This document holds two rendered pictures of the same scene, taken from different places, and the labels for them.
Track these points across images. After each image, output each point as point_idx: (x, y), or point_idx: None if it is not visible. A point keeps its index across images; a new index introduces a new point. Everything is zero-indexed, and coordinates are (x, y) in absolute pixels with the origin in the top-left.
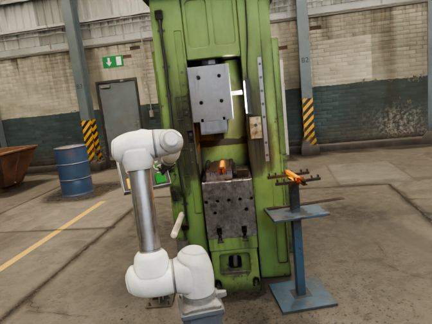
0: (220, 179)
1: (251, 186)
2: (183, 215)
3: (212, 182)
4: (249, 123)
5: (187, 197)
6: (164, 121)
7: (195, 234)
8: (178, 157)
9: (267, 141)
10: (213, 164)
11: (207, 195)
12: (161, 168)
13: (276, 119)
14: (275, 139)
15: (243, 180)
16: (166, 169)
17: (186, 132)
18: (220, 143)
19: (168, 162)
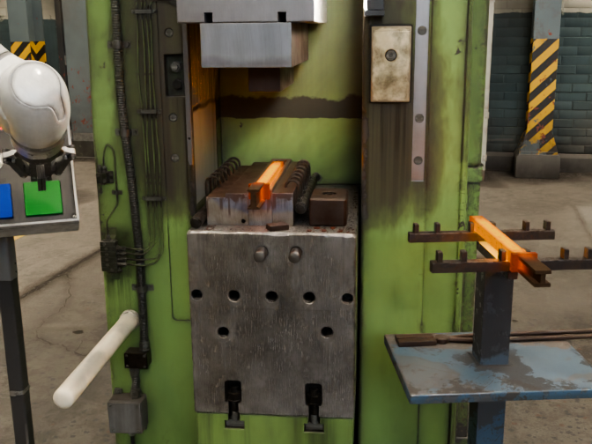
0: (254, 225)
1: (349, 260)
2: (133, 321)
3: (223, 231)
4: (369, 48)
5: (151, 268)
6: (92, 15)
7: (166, 384)
8: (58, 127)
9: (425, 114)
10: (246, 173)
11: (204, 273)
12: (28, 166)
13: (464, 42)
14: (452, 110)
15: (328, 236)
16: (47, 171)
17: (162, 56)
18: (282, 111)
19: (27, 146)
